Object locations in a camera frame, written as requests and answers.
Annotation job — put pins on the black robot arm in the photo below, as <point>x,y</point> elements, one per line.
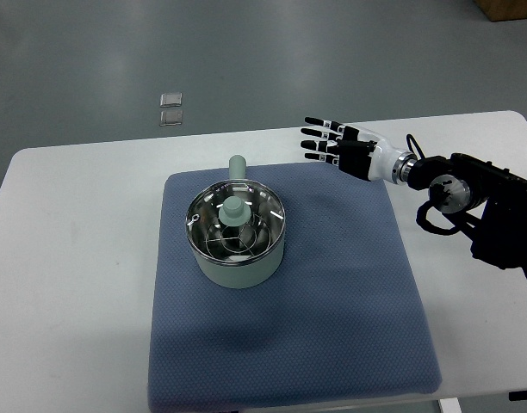
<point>465,194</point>

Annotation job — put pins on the blue fabric mat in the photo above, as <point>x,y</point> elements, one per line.
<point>341,318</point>

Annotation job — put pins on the sage green pot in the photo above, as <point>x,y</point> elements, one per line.
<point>240,276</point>

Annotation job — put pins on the floor socket plate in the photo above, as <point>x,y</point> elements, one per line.
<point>171,117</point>
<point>171,99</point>

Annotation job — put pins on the upper floor socket plate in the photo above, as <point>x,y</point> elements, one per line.
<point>171,99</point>

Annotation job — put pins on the brown cardboard box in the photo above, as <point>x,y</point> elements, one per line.
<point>503,10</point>

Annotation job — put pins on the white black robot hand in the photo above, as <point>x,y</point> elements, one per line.
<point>356,151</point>

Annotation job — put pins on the glass lid with green knob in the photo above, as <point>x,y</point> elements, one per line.
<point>236,222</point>

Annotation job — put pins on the lower floor socket plate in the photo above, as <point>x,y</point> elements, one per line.
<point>171,117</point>

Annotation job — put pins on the black table control panel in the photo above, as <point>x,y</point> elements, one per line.
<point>518,396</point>

